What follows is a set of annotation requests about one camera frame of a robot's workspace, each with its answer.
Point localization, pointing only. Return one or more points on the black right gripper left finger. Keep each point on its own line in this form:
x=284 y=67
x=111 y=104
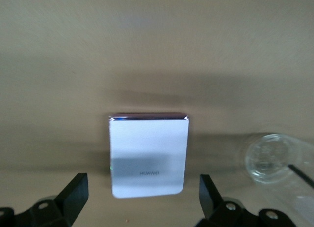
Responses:
x=71 y=200

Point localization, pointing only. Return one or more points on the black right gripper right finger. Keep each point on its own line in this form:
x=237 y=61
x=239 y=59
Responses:
x=212 y=202

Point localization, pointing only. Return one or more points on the lilac Huawei phone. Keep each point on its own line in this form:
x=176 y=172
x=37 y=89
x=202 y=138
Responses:
x=147 y=150

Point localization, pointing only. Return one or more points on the clear glass cup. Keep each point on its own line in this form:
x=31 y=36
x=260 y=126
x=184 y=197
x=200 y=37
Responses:
x=267 y=160

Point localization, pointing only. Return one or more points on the thin black stick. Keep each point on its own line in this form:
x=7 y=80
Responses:
x=301 y=175

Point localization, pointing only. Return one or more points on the brown felt table cover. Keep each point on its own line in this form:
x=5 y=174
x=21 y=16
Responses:
x=147 y=52

